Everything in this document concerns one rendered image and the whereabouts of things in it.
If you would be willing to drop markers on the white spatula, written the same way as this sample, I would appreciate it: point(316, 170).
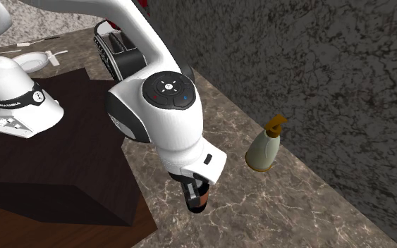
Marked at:
point(53, 59)

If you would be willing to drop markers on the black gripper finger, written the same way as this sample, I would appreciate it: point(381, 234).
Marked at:
point(185, 195)

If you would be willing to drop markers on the brown black cylinder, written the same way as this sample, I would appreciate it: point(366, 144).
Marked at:
point(203, 199)

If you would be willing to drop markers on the pale soap dispenser, brown pump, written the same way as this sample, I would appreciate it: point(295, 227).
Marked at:
point(263, 153)

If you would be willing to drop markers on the black toaster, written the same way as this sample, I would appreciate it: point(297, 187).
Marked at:
point(129, 62)

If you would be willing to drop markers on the thin white utensil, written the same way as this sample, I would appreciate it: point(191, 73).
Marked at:
point(4, 53)

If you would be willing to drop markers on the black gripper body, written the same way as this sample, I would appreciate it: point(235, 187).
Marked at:
point(179, 178)

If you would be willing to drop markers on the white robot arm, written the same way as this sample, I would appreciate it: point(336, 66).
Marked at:
point(170, 123)

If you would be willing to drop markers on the white plate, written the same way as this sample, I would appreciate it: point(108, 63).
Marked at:
point(29, 62)

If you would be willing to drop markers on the dark robot stand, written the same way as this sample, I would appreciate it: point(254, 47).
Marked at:
point(64, 151)

